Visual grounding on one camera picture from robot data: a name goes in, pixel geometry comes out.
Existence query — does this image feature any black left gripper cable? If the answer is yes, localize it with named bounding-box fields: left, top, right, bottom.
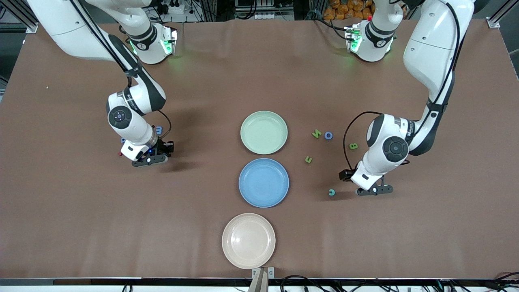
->
left=343, top=0, right=463, bottom=173

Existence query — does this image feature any grey metal table bracket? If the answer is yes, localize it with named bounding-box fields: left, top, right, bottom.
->
left=247, top=266, right=276, bottom=292

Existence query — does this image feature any light green plate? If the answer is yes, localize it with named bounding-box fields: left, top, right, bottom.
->
left=240, top=110, right=288, bottom=155

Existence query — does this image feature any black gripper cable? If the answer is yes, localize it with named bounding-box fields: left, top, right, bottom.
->
left=69, top=0, right=172, bottom=141
left=343, top=0, right=463, bottom=173

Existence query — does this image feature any black cable bundle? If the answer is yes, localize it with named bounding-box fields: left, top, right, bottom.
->
left=280, top=275, right=519, bottom=292

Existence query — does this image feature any black table edge rail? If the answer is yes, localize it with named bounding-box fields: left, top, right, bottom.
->
left=0, top=278, right=519, bottom=287

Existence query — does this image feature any black base cable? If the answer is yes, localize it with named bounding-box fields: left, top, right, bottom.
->
left=314, top=17, right=350, bottom=42
left=118, top=24, right=133, bottom=45

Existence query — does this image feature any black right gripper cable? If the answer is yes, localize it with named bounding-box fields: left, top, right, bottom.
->
left=69, top=0, right=172, bottom=141

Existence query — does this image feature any blue plate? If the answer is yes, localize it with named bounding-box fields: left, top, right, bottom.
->
left=238, top=158, right=290, bottom=208

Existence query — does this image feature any power strip with plugs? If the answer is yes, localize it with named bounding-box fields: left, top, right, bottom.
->
left=156, top=0, right=185, bottom=15

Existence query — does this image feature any brown table cover sheet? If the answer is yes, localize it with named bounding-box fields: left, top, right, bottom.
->
left=0, top=18, right=519, bottom=280

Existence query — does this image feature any orange packaged goods pile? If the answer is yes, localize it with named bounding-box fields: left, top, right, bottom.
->
left=323, top=0, right=374, bottom=21

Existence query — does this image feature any beige plate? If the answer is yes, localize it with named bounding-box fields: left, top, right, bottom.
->
left=221, top=213, right=276, bottom=270

